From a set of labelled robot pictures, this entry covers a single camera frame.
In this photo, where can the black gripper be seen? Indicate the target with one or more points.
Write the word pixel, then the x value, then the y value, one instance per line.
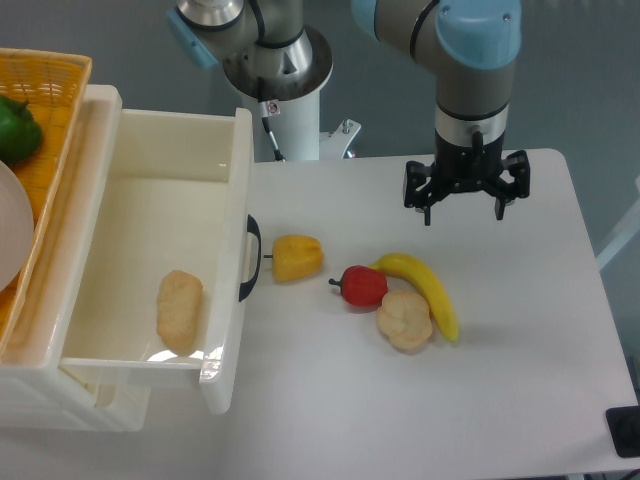
pixel 466 169

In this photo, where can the white drawer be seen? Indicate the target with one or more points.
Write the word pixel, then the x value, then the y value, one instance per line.
pixel 175 198

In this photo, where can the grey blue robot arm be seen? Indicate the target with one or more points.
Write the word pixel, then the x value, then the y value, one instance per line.
pixel 469 46

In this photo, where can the white drawer cabinet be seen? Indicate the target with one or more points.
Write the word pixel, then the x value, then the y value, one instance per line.
pixel 36 393

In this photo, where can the yellow banana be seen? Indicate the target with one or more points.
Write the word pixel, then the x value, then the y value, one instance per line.
pixel 419 275

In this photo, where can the red bell pepper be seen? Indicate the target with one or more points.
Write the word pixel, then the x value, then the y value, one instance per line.
pixel 361 286

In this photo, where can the round bread bun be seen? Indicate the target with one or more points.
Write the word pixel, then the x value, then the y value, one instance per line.
pixel 404 318

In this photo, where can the yellow bell pepper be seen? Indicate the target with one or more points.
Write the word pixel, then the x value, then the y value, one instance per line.
pixel 295 257

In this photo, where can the black device at edge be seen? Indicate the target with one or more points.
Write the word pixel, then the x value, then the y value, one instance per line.
pixel 623 423

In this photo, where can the long bread roll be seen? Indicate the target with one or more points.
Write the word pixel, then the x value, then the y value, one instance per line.
pixel 177 310

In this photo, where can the yellow woven basket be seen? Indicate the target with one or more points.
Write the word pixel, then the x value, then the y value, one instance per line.
pixel 54 85

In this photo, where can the green bell pepper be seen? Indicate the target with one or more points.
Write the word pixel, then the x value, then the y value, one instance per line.
pixel 21 135

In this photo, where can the white plate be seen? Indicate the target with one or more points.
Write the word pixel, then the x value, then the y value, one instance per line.
pixel 17 226

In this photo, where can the black drawer handle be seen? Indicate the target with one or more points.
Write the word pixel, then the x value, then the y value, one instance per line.
pixel 254 258

